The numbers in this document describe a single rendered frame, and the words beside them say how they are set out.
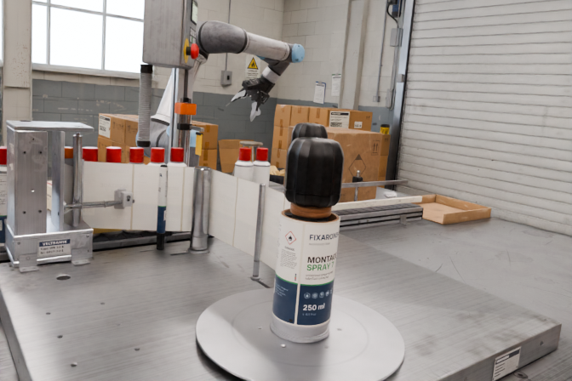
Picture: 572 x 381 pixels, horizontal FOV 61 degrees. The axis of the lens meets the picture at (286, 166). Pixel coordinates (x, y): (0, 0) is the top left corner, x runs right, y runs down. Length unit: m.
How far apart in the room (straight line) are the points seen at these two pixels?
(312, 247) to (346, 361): 0.16
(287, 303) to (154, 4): 0.80
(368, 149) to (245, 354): 1.34
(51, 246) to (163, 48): 0.52
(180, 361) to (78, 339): 0.15
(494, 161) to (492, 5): 1.64
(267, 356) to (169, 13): 0.84
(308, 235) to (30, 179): 0.55
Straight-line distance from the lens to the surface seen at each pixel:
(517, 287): 1.31
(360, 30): 6.88
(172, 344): 0.73
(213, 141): 4.98
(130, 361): 0.70
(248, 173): 1.32
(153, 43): 1.23
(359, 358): 0.71
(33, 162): 0.99
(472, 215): 1.95
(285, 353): 0.70
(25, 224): 1.01
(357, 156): 1.87
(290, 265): 0.69
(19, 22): 6.58
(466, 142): 5.72
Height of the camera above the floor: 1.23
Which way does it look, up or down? 8 degrees down
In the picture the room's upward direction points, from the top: 5 degrees clockwise
